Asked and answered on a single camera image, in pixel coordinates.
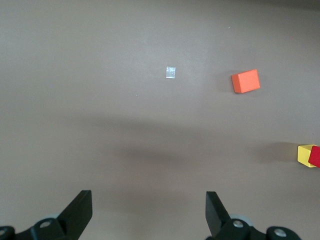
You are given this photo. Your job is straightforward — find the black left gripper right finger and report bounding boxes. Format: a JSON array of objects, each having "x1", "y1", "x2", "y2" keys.
[{"x1": 204, "y1": 191, "x2": 301, "y2": 240}]

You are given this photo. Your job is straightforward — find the yellow cube block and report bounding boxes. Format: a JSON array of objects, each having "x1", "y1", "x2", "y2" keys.
[{"x1": 296, "y1": 144, "x2": 317, "y2": 168}]

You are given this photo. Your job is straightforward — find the brown table cover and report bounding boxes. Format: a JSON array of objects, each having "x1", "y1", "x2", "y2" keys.
[{"x1": 0, "y1": 0, "x2": 320, "y2": 240}]

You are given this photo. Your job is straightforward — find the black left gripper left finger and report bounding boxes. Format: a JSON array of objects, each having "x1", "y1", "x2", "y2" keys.
[{"x1": 0, "y1": 189, "x2": 93, "y2": 240}]

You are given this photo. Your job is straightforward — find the red cube block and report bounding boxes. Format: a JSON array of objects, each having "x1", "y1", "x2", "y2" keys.
[{"x1": 307, "y1": 145, "x2": 320, "y2": 169}]

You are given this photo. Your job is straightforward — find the clear tape piece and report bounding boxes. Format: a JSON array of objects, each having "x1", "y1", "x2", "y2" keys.
[{"x1": 165, "y1": 66, "x2": 177, "y2": 79}]

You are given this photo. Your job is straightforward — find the orange cube block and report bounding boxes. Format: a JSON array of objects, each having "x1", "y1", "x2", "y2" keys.
[{"x1": 230, "y1": 69, "x2": 261, "y2": 94}]

